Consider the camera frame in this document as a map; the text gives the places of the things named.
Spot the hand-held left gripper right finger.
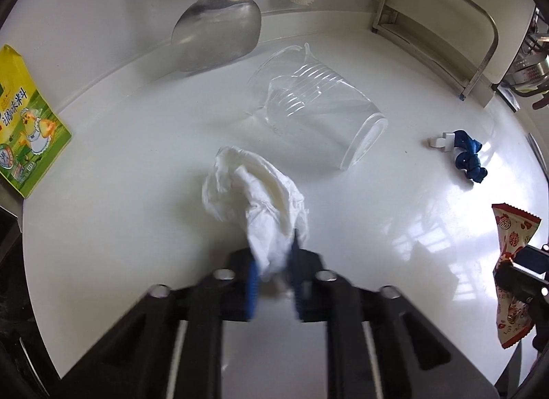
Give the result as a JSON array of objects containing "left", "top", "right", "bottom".
[{"left": 289, "top": 230, "right": 502, "bottom": 399}]

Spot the steel bowl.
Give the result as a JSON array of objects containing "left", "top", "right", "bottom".
[{"left": 508, "top": 55, "right": 549, "bottom": 96}]

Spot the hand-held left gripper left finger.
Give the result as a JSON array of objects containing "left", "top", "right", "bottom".
[{"left": 47, "top": 248, "right": 261, "bottom": 399}]

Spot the green seasoning packet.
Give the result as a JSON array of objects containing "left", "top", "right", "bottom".
[{"left": 0, "top": 44, "right": 73, "bottom": 199}]

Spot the white tissue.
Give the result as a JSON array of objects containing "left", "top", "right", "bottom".
[{"left": 201, "top": 146, "right": 310, "bottom": 282}]

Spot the clear plastic cup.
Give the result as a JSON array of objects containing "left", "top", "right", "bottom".
[{"left": 245, "top": 43, "right": 389, "bottom": 171}]

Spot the metal frame rack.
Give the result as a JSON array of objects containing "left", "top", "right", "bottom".
[{"left": 371, "top": 0, "right": 500, "bottom": 102}]

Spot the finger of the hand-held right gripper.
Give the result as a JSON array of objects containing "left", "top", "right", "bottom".
[
  {"left": 514, "top": 244, "right": 549, "bottom": 274},
  {"left": 494, "top": 264, "right": 549, "bottom": 312}
]

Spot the red snack wrapper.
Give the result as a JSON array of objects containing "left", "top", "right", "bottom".
[{"left": 491, "top": 203, "right": 543, "bottom": 350}]

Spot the metal ladle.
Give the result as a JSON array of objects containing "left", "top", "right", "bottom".
[{"left": 171, "top": 0, "right": 262, "bottom": 73}]

